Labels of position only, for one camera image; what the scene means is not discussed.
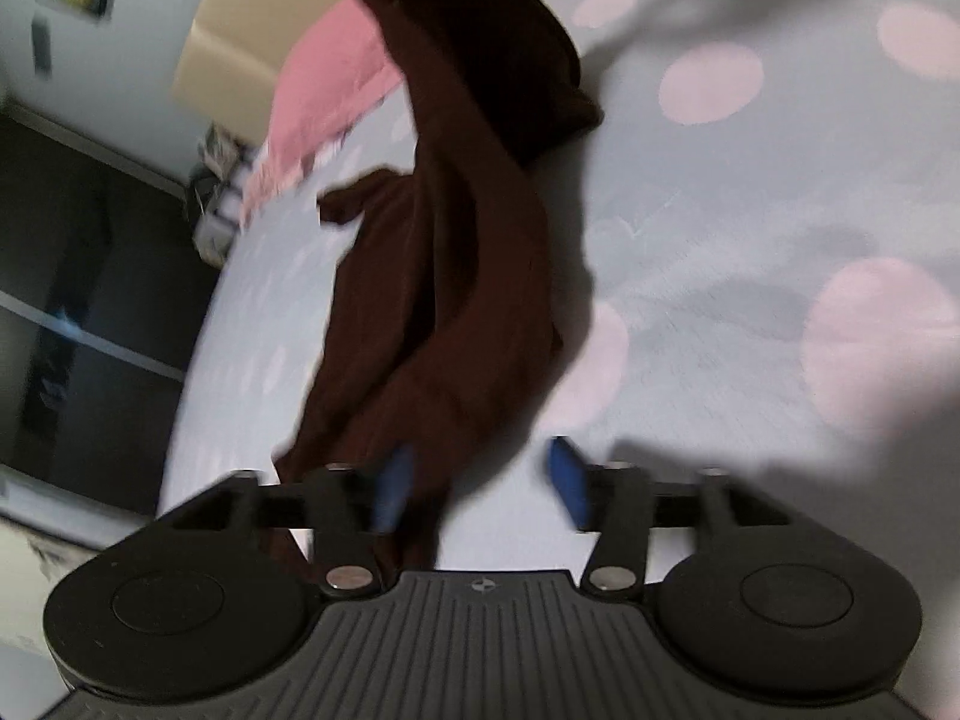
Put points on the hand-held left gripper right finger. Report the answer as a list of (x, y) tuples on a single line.
[(566, 480)]

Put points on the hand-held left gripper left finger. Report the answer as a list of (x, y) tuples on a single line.
[(396, 486)]

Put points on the dark maroon pants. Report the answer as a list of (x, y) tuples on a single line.
[(450, 277)]

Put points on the white bedside drawer unit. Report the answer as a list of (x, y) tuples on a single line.
[(214, 217)]

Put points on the pink patterned pillow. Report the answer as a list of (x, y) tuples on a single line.
[(259, 187)]

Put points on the black wardrobe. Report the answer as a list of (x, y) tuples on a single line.
[(90, 315)]

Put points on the beige padded headboard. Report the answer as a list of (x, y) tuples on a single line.
[(240, 30)]

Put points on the grey wall switch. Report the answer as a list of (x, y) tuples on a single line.
[(41, 45)]

